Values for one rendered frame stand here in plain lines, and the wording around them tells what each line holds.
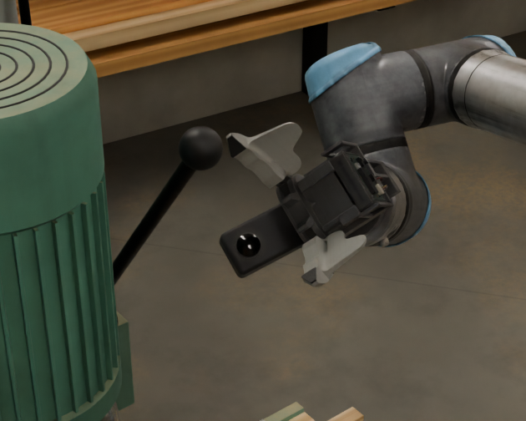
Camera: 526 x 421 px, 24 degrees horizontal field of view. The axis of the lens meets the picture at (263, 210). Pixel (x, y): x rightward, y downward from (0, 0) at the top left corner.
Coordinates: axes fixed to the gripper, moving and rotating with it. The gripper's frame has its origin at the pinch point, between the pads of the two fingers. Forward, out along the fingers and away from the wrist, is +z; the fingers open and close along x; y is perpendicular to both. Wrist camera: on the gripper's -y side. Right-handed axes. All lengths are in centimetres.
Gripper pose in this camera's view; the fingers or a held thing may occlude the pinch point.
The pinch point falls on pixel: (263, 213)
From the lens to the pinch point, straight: 105.3
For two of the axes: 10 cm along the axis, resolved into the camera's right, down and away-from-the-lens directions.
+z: -3.7, -0.1, -9.3
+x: 4.9, 8.5, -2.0
